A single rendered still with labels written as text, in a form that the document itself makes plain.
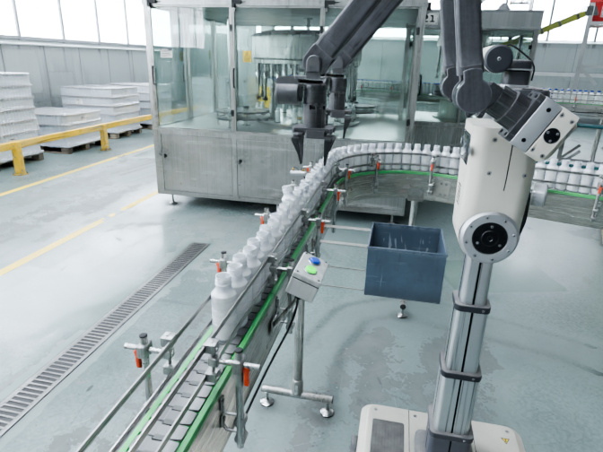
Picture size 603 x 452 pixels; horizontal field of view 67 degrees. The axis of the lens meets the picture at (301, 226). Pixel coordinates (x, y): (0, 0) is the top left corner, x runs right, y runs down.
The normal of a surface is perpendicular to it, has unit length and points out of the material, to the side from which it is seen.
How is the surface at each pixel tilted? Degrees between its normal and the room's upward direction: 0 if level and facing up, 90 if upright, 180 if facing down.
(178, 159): 90
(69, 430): 0
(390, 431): 0
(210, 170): 90
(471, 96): 89
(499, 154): 90
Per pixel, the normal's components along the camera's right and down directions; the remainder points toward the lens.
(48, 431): 0.03, -0.94
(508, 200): -0.21, 0.50
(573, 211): -0.50, 0.28
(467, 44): -0.26, 0.27
